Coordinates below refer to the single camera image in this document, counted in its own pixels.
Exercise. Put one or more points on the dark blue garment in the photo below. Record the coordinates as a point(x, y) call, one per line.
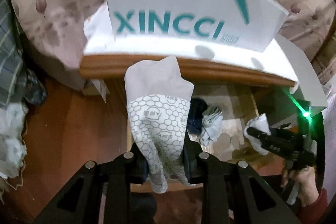
point(197, 119)

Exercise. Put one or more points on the wooden drawer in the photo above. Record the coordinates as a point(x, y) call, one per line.
point(236, 140)

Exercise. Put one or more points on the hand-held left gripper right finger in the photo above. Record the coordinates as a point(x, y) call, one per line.
point(193, 169)

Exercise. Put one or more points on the black plastic bag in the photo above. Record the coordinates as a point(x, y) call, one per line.
point(35, 90)

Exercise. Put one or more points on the grey striped garment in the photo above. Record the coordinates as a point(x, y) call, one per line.
point(211, 129)

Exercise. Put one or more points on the grey plaid cloth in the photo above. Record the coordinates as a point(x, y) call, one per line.
point(10, 61)

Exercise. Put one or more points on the leaf print bedsheet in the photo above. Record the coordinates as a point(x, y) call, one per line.
point(65, 16)

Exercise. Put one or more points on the white hexagon print sock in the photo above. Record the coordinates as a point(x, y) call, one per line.
point(157, 121)

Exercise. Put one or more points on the white flat panel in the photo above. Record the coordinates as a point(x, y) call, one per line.
point(99, 90)

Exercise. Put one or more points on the white cardboard box teal print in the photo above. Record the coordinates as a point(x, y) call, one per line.
point(170, 3)

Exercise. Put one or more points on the tan wooden furniture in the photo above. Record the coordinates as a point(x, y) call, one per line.
point(325, 66)

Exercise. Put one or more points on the person's right forearm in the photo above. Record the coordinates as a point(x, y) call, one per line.
point(320, 208)

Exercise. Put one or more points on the wooden table top edge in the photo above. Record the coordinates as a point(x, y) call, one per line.
point(210, 69)

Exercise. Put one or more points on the small white garment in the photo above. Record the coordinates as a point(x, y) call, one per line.
point(260, 121)

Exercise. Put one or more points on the person's right hand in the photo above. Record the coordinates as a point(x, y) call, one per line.
point(307, 187)

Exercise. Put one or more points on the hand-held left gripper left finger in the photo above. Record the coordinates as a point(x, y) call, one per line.
point(139, 169)

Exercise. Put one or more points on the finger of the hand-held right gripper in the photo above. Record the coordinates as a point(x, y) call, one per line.
point(262, 138)

